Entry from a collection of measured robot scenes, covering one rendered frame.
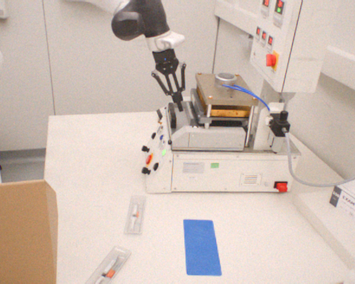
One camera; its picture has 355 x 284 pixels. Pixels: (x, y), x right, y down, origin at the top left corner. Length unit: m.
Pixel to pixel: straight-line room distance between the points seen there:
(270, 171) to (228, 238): 0.31
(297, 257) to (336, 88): 0.78
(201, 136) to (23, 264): 0.64
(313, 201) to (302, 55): 0.50
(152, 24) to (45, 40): 1.55
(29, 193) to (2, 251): 0.17
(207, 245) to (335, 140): 0.80
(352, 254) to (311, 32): 0.66
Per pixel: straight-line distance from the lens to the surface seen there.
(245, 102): 1.25
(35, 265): 1.01
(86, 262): 1.12
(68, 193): 1.37
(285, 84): 1.24
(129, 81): 2.81
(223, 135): 1.26
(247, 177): 1.36
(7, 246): 0.97
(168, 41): 1.21
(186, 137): 1.24
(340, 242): 1.25
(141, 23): 1.23
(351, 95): 1.63
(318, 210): 1.34
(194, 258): 1.13
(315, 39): 1.23
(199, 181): 1.33
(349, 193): 1.35
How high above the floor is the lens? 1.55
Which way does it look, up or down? 28 degrees down
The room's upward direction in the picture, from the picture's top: 5 degrees clockwise
